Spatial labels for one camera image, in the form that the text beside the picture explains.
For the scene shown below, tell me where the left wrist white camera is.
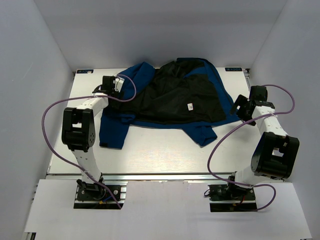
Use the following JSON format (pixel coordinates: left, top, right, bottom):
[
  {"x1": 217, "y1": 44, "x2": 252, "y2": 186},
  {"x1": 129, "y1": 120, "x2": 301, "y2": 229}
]
[{"x1": 114, "y1": 76, "x2": 125, "y2": 93}]

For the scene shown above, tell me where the blue and black jacket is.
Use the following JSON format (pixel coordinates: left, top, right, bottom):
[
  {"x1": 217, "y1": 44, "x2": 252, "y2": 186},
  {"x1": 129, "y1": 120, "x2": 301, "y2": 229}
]
[{"x1": 99, "y1": 58, "x2": 238, "y2": 149}]

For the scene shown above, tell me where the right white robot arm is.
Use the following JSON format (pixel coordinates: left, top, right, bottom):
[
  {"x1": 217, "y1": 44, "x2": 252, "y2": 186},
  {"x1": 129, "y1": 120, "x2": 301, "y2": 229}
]
[{"x1": 225, "y1": 85, "x2": 300, "y2": 200}]

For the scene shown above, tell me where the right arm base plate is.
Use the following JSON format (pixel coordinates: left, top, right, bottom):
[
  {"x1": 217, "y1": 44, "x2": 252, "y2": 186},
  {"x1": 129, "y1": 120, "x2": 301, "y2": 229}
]
[{"x1": 203, "y1": 183, "x2": 258, "y2": 213}]

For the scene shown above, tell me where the white front panel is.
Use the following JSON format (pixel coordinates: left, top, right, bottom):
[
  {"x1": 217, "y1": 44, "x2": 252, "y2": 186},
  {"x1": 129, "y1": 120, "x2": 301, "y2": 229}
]
[{"x1": 25, "y1": 180, "x2": 311, "y2": 240}]

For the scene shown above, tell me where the right blue corner label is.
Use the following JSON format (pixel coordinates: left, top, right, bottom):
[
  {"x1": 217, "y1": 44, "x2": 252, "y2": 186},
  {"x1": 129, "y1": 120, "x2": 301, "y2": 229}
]
[{"x1": 224, "y1": 67, "x2": 243, "y2": 72}]

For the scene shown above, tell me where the blue corner label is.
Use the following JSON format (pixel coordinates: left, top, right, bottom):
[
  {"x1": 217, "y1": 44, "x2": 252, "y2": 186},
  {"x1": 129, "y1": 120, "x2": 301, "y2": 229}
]
[
  {"x1": 224, "y1": 67, "x2": 243, "y2": 72},
  {"x1": 76, "y1": 69, "x2": 94, "y2": 74}
]

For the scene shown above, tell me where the left blue corner label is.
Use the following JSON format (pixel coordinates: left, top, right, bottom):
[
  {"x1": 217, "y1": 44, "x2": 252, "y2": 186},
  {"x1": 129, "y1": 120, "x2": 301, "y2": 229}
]
[{"x1": 76, "y1": 69, "x2": 94, "y2": 74}]

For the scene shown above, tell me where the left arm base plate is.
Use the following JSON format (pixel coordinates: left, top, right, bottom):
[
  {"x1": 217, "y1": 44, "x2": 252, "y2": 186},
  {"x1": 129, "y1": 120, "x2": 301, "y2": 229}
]
[{"x1": 73, "y1": 179, "x2": 127, "y2": 210}]

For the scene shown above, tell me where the aluminium front rail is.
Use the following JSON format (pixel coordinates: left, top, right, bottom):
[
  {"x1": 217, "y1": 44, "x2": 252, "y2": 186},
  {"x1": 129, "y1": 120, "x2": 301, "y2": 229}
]
[{"x1": 45, "y1": 173, "x2": 219, "y2": 182}]

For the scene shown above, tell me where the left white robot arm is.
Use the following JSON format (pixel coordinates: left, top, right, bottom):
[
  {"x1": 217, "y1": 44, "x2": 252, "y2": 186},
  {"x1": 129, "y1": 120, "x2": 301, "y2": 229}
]
[{"x1": 61, "y1": 76, "x2": 125, "y2": 200}]

